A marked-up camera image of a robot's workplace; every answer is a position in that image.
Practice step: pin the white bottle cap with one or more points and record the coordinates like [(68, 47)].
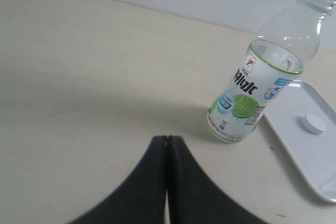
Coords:
[(313, 124)]

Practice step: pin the white plastic tray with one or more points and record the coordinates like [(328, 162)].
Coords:
[(312, 155)]

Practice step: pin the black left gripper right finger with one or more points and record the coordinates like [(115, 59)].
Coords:
[(192, 196)]

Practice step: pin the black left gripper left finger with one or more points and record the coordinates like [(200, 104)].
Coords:
[(140, 198)]

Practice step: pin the clear plastic drink bottle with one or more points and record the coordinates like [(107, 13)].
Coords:
[(284, 44)]

